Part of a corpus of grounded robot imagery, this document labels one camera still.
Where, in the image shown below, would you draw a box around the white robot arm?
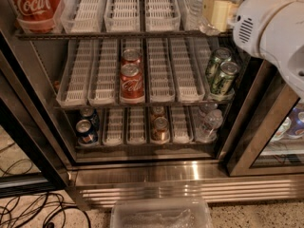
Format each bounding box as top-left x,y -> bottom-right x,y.
200,0 -> 304,98

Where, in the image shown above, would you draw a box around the shelf tray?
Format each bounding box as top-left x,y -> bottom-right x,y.
61,0 -> 106,34
104,0 -> 141,32
126,106 -> 146,145
103,108 -> 124,146
87,39 -> 118,106
170,105 -> 193,143
146,38 -> 176,103
56,40 -> 94,107
169,38 -> 205,103
144,0 -> 181,32

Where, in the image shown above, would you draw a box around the rear small water bottle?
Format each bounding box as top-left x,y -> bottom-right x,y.
199,103 -> 218,118

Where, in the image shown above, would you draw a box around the small water bottle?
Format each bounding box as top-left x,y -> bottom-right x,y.
199,103 -> 218,118
199,109 -> 223,143

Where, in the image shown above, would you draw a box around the stainless steel fridge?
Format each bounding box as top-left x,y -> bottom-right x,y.
0,0 -> 304,209

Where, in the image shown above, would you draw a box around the front small water bottle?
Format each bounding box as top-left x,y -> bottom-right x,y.
199,109 -> 223,143

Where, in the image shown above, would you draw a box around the right glass fridge door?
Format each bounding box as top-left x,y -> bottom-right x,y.
227,61 -> 304,177

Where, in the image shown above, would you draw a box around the large red Coca-Cola bottle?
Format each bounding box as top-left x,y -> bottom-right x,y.
12,0 -> 63,33

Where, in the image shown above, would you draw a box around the left open fridge door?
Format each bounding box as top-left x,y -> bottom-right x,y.
0,53 -> 68,198

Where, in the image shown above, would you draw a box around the rear green soda can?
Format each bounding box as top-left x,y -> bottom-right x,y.
205,47 -> 232,83

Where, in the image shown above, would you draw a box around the green soda can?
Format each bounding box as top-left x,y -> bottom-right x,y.
211,62 -> 240,95
205,47 -> 232,83

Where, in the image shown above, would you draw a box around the front green soda can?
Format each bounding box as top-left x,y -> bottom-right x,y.
211,62 -> 240,95

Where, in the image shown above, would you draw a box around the rear red Coca-Cola can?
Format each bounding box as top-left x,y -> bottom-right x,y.
121,48 -> 143,67

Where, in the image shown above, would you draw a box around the red coca-cola can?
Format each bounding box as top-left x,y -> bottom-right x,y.
121,48 -> 143,67
120,64 -> 143,100

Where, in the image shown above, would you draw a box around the front red Coca-Cola can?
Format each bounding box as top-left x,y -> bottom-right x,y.
120,64 -> 143,100

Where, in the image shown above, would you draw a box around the rear copper soda can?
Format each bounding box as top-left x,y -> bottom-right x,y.
150,106 -> 165,121

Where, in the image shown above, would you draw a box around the copper soda can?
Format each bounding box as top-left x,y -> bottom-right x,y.
150,106 -> 165,121
152,117 -> 169,142

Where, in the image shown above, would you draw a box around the cans behind right door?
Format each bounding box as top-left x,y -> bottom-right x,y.
271,104 -> 304,142

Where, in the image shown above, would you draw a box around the front copper soda can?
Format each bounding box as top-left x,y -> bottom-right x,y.
152,117 -> 169,142

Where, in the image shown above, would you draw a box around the rear blue Pepsi can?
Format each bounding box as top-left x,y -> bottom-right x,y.
80,108 -> 100,130

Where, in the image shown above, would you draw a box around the blue pepsi can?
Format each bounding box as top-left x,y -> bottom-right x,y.
80,108 -> 100,130
76,120 -> 98,145

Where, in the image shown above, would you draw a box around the front blue Pepsi can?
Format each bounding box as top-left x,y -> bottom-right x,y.
76,120 -> 98,145

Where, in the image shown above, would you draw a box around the clear plastic bin on floor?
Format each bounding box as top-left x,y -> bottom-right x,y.
110,198 -> 214,228

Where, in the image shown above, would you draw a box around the black cables on floor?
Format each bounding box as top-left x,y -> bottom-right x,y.
0,142 -> 93,228

